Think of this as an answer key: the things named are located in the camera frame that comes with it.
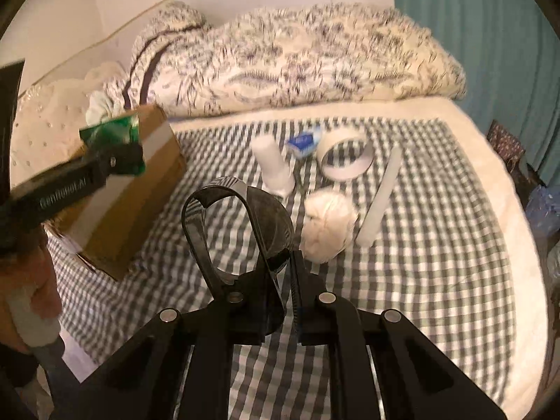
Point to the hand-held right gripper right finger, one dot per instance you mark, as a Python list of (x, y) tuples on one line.
[(310, 315)]

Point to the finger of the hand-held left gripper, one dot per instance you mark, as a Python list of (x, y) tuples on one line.
[(124, 157)]

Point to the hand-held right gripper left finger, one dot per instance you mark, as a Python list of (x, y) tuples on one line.
[(245, 319)]

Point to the green foil packet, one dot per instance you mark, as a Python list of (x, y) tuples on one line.
[(109, 131)]

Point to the brown cardboard box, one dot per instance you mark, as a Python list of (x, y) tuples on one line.
[(144, 183)]

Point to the white cylindrical bottle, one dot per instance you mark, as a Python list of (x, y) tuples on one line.
[(273, 166)]

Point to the small blue white box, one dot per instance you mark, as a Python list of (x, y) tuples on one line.
[(304, 142)]

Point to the person's left hand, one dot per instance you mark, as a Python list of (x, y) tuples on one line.
[(30, 275)]

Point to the mint green towel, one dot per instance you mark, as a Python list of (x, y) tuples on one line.
[(103, 107)]

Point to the cream tufted headboard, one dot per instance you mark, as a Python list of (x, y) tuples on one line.
[(48, 127)]

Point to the grey white checkered cloth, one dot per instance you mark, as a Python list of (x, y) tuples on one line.
[(415, 293)]

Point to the white foam stick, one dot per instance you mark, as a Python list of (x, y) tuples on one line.
[(380, 197)]

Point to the white tape roll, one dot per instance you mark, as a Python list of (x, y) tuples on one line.
[(345, 170)]

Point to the floral print duvet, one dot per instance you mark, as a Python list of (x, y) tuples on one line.
[(306, 65)]

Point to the blue plastic bag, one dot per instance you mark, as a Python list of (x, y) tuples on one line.
[(544, 210)]

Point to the dark speckled box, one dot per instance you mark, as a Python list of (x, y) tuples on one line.
[(505, 142)]

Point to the teal curtain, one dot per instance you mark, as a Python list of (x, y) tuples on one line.
[(481, 52)]

